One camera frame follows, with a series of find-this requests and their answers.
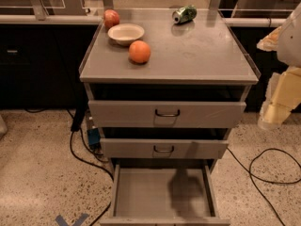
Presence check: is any grey bottom drawer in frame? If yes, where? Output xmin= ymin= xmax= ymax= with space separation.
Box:
xmin=100 ymin=165 xmax=230 ymax=226

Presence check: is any grey drawer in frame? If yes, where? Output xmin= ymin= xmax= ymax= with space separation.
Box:
xmin=100 ymin=165 xmax=230 ymax=226
xmin=101 ymin=138 xmax=228 ymax=159
xmin=88 ymin=101 xmax=246 ymax=128

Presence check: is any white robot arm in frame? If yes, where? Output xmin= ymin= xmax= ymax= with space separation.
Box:
xmin=257 ymin=5 xmax=301 ymax=130

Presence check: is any grey drawer cabinet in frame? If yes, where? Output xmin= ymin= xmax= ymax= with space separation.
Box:
xmin=78 ymin=8 xmax=261 ymax=174

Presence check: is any grey top drawer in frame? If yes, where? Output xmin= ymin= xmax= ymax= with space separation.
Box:
xmin=88 ymin=101 xmax=246 ymax=128

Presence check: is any grey middle drawer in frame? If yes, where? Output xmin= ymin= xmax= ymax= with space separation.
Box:
xmin=101 ymin=138 xmax=228 ymax=159

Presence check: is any black counter cabinet right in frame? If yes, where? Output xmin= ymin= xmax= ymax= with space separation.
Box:
xmin=230 ymin=26 xmax=287 ymax=112

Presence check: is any black counter cabinet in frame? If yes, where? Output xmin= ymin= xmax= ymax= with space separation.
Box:
xmin=0 ymin=18 xmax=101 ymax=109
xmin=230 ymin=26 xmax=287 ymax=112

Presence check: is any green crushed soda can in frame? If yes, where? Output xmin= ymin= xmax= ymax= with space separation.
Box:
xmin=172 ymin=5 xmax=197 ymax=24

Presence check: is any orange fruit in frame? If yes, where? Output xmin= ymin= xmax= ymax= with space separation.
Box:
xmin=129 ymin=40 xmax=151 ymax=64

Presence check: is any white bowl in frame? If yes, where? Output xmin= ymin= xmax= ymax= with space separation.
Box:
xmin=107 ymin=24 xmax=145 ymax=46

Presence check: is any red apple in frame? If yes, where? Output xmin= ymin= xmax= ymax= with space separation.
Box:
xmin=103 ymin=9 xmax=119 ymax=29

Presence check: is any blue power box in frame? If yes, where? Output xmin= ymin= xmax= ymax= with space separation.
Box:
xmin=87 ymin=128 xmax=101 ymax=150

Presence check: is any black counter cabinet left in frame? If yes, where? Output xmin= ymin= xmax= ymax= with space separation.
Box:
xmin=0 ymin=18 xmax=101 ymax=109

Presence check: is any blue tape cross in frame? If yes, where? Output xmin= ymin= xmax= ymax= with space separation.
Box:
xmin=55 ymin=213 xmax=89 ymax=226

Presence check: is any black floor cable right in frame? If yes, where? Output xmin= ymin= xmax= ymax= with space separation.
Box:
xmin=227 ymin=147 xmax=301 ymax=226

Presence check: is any black floor cable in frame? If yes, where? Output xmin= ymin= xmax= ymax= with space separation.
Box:
xmin=227 ymin=147 xmax=301 ymax=226
xmin=24 ymin=107 xmax=115 ymax=226

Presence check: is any black floor cable left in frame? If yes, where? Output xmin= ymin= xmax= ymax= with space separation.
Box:
xmin=24 ymin=107 xmax=115 ymax=226

